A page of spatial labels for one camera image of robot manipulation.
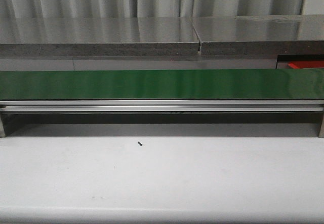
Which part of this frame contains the green conveyor belt unit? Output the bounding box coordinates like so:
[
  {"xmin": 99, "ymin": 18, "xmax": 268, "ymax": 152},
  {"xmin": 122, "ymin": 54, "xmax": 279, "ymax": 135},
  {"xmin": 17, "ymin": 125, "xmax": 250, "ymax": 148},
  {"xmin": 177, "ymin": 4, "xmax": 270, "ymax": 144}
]
[{"xmin": 1, "ymin": 68, "xmax": 323, "ymax": 136}]

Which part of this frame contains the grey stone counter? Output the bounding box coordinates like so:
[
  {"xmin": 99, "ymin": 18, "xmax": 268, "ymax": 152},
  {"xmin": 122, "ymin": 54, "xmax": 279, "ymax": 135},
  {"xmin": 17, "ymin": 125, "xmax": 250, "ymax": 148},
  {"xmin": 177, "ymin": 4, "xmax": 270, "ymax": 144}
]
[
  {"xmin": 192, "ymin": 15, "xmax": 323, "ymax": 68},
  {"xmin": 1, "ymin": 18, "xmax": 200, "ymax": 71}
]

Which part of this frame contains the grey stone counter right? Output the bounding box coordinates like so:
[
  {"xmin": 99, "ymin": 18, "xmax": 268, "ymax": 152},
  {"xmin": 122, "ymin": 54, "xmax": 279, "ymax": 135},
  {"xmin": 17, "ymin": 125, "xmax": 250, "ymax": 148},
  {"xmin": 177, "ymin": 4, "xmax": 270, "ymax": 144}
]
[{"xmin": 192, "ymin": 15, "xmax": 323, "ymax": 68}]

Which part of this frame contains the grey stone counter left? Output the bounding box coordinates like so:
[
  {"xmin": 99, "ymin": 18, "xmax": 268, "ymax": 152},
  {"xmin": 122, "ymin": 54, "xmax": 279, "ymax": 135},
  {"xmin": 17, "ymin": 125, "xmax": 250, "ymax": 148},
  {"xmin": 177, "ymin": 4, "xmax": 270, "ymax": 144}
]
[{"xmin": 1, "ymin": 18, "xmax": 200, "ymax": 71}]

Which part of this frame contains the red plastic tray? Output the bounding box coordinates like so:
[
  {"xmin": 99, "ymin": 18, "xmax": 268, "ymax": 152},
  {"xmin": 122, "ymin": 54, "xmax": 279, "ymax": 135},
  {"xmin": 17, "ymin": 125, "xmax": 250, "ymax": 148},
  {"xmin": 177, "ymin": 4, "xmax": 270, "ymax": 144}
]
[{"xmin": 288, "ymin": 60, "xmax": 324, "ymax": 69}]

